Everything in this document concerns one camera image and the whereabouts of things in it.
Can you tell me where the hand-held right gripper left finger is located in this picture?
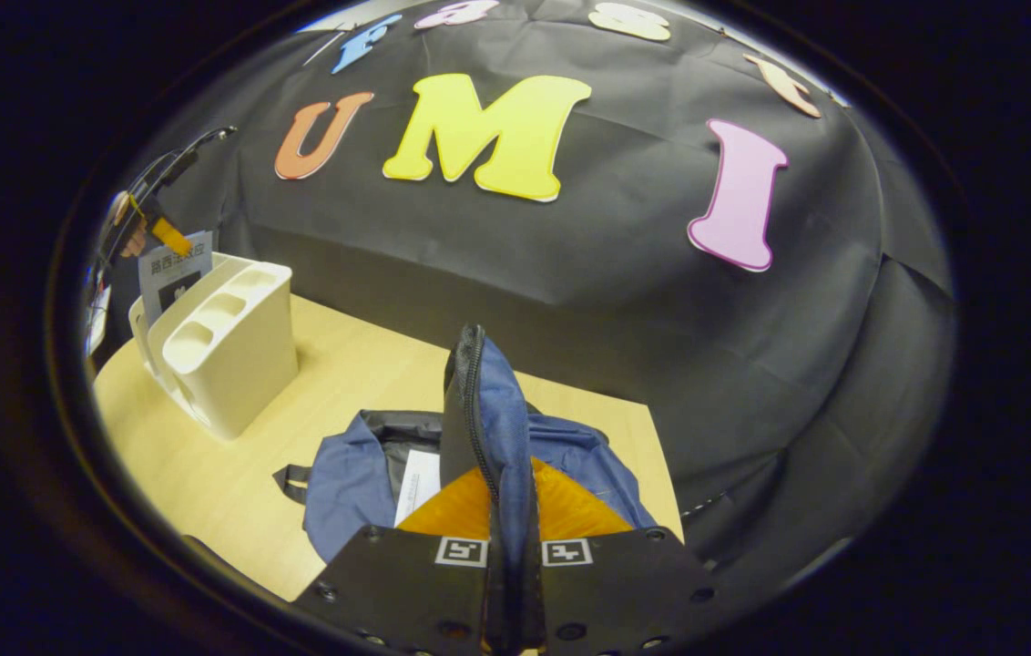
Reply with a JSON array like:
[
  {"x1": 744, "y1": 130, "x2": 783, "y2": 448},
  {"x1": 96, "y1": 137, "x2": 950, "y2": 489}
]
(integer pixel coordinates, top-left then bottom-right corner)
[{"x1": 292, "y1": 460, "x2": 491, "y2": 656}]

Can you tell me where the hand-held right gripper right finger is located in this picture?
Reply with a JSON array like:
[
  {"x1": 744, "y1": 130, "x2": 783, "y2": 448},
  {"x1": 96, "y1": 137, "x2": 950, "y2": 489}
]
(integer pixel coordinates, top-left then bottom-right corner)
[{"x1": 515, "y1": 456, "x2": 726, "y2": 656}]

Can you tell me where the white book dark picture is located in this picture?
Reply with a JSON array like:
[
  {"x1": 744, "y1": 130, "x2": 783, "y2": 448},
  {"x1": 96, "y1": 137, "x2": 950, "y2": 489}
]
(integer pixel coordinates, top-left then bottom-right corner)
[{"x1": 138, "y1": 231, "x2": 214, "y2": 327}]

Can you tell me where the grey patterned book red figure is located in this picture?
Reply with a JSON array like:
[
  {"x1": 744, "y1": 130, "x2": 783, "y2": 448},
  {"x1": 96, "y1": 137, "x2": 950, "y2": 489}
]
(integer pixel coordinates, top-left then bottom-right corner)
[{"x1": 394, "y1": 448, "x2": 443, "y2": 528}]

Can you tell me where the blue schoolbag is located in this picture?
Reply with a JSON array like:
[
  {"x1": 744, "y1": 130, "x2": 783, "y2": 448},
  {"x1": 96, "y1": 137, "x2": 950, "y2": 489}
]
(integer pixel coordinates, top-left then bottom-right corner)
[{"x1": 274, "y1": 323, "x2": 659, "y2": 656}]

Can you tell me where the cream plastic bookshelf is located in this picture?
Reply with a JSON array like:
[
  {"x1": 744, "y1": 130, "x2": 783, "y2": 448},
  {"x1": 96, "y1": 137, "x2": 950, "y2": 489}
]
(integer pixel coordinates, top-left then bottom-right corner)
[{"x1": 128, "y1": 252, "x2": 300, "y2": 442}]

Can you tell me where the black backdrop cloth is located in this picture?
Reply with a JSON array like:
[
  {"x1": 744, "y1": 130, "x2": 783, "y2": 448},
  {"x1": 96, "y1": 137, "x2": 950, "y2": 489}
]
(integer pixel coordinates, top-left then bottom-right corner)
[{"x1": 106, "y1": 0, "x2": 955, "y2": 584}]

